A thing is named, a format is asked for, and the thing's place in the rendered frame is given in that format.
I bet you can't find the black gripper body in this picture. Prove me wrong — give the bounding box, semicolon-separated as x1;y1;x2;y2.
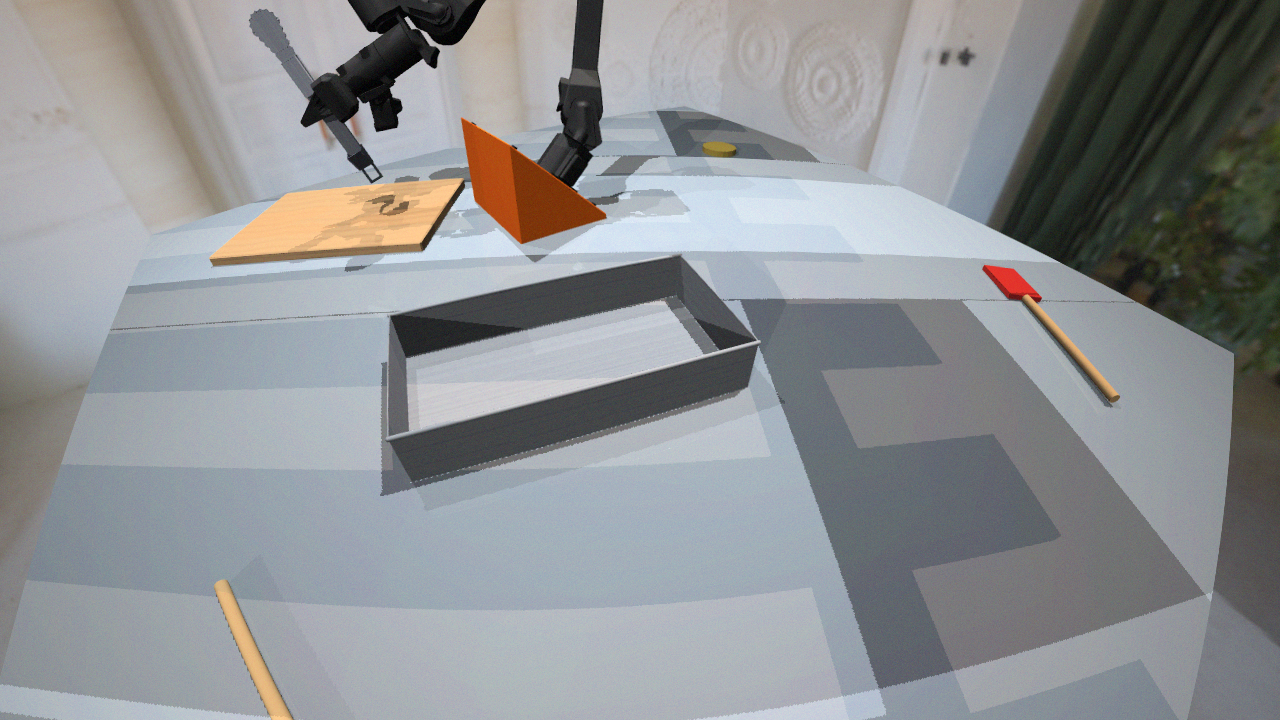
311;42;399;124

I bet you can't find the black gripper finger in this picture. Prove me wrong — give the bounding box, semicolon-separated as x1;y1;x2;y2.
300;92;333;128

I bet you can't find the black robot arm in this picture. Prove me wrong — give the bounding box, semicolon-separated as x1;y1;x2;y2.
347;0;604;193

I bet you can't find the red spatula with wooden handle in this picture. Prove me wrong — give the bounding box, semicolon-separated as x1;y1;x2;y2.
982;265;1120;402

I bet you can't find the yellow flat disc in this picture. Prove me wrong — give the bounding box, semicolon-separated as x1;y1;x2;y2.
701;142;736;158

